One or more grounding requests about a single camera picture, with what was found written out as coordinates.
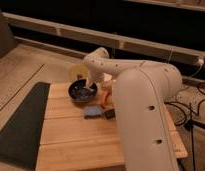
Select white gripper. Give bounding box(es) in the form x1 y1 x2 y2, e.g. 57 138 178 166
77 72 104 88

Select dark ceramic bowl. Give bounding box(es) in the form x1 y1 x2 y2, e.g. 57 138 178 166
68 79 98 103

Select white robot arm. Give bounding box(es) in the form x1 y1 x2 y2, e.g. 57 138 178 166
83 47 182 171

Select orange carrot toy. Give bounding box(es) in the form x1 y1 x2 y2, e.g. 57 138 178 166
100 86 111 109

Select black rectangular block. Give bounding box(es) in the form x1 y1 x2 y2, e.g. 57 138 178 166
104 109 116 119

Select dark floor mat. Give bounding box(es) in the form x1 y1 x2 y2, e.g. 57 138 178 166
0 82 50 169

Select white power plug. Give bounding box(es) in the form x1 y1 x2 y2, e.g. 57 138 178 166
197 59 204 66

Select wooden shelf rail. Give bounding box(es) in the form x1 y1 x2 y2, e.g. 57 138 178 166
3 12 205 67

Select black cables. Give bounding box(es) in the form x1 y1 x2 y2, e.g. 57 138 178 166
165 81 205 171

